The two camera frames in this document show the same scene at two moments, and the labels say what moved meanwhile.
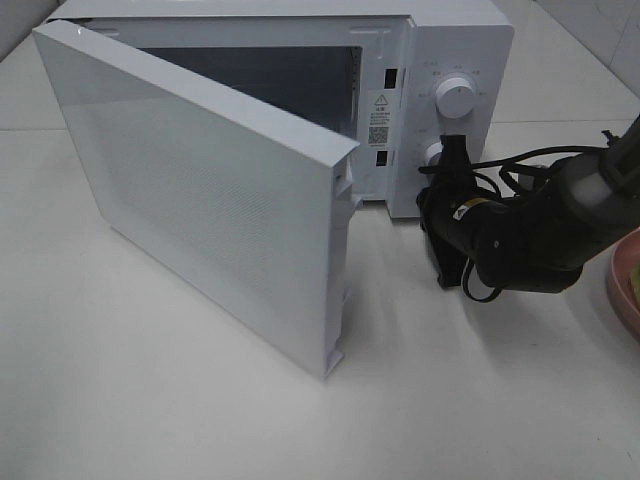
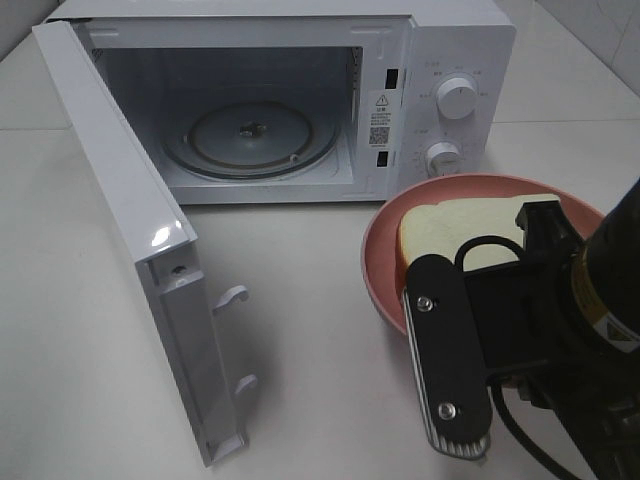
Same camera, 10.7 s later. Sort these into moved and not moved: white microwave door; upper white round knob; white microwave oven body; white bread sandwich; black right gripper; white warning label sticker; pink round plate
Moved: white bread sandwich; pink round plate; white microwave door; black right gripper
Not moved: white warning label sticker; upper white round knob; white microwave oven body
